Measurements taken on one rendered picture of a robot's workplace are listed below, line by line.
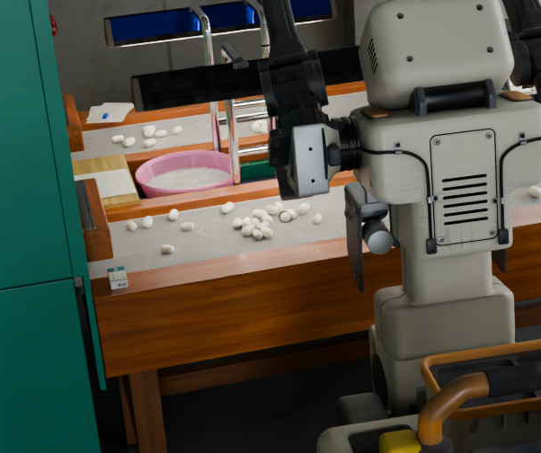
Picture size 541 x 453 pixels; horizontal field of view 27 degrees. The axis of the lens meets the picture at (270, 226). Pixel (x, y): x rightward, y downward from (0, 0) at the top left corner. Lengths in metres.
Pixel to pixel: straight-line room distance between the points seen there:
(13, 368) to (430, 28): 1.07
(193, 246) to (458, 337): 0.80
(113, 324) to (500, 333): 0.80
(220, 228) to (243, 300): 0.29
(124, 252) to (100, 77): 2.35
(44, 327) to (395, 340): 0.73
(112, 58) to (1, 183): 2.70
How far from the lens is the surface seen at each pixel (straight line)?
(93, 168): 2.87
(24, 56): 2.01
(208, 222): 2.57
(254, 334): 2.33
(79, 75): 4.76
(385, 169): 1.66
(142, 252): 2.46
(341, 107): 3.27
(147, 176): 2.88
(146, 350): 2.31
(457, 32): 1.71
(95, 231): 2.30
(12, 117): 2.04
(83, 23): 4.70
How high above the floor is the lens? 1.79
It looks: 25 degrees down
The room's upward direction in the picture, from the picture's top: 4 degrees counter-clockwise
